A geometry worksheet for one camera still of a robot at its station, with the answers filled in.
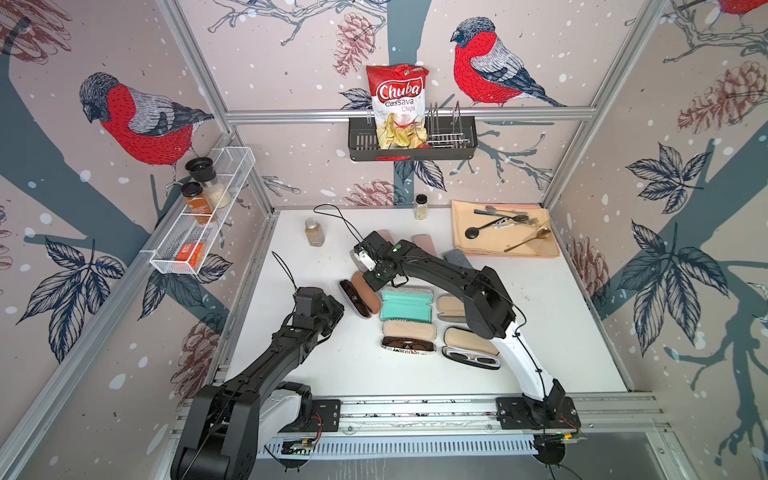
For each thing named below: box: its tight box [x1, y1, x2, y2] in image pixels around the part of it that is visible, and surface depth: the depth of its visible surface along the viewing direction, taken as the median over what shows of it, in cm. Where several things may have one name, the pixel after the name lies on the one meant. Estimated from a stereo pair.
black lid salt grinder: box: [185, 156, 231, 209], surface depth 74 cm
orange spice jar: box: [180, 182, 217, 225], surface depth 72 cm
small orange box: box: [176, 243, 204, 268], surface depth 68 cm
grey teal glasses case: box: [443, 249, 473, 268], surface depth 105 cm
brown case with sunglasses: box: [338, 271, 382, 319], surface depth 93 cm
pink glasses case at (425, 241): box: [411, 234, 437, 256], surface depth 111 cm
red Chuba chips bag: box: [366, 64, 430, 150], surface depth 85 cm
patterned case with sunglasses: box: [380, 320, 437, 355], surface depth 87 cm
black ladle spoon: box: [465, 216, 516, 239], surface depth 116 cm
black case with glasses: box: [442, 326, 501, 370], surface depth 83 cm
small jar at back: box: [415, 194, 428, 221], surface depth 114 cm
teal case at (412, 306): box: [380, 291, 434, 323], surface depth 93 cm
